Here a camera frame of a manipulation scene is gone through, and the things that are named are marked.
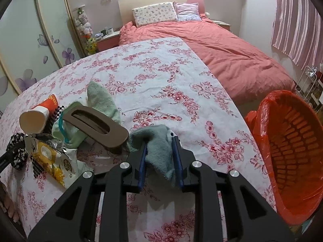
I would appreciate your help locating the beige and pink headboard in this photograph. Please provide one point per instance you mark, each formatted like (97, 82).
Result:
(151, 1)

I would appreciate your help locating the pink striped pillow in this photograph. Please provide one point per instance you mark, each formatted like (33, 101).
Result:
(186, 11)

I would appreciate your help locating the brown plastic oval frame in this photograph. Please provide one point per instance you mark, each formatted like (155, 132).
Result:
(118, 133)

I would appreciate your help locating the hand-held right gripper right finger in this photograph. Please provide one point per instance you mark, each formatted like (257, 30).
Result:
(178, 163)

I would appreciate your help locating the orange and white tube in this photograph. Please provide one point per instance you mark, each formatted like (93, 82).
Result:
(35, 118)

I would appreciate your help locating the floral sliding door wardrobe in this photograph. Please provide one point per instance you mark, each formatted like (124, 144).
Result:
(37, 17)

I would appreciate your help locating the red duvet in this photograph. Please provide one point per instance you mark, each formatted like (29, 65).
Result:
(227, 55)

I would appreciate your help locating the white round night lamp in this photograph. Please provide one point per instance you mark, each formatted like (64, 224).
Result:
(207, 14)

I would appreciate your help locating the grey sock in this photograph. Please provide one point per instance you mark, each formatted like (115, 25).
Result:
(159, 151)

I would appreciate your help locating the white mug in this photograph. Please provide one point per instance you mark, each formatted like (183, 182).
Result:
(109, 30)

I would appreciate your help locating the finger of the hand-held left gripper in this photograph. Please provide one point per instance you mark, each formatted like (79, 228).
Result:
(5, 160)

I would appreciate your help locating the light green face mask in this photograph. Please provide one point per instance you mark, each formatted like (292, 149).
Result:
(73, 133)

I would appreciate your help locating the yellow wipes packet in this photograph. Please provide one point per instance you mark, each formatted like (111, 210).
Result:
(48, 156)

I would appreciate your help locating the pink striped curtain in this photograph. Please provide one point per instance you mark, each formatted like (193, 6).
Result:
(295, 25)

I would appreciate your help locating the white floral pillow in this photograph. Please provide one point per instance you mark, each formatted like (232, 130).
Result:
(154, 13)

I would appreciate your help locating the pink nightstand with mug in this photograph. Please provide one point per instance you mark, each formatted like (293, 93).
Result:
(107, 42)

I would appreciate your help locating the hanging plush toys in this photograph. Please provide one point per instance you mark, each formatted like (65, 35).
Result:
(83, 22)

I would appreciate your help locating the person's left hand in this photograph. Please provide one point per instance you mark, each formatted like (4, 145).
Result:
(7, 201)

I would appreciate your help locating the nightstand with book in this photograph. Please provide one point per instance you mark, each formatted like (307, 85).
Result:
(223, 25)

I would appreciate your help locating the pink floral tablecloth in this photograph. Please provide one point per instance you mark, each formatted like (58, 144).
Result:
(151, 80)

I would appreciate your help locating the black white checkered cloth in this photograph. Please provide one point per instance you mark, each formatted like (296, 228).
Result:
(17, 148)

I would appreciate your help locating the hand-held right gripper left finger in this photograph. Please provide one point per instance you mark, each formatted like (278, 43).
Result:
(142, 163)

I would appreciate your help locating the yellow green plush toy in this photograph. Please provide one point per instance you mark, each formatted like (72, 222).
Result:
(90, 45)

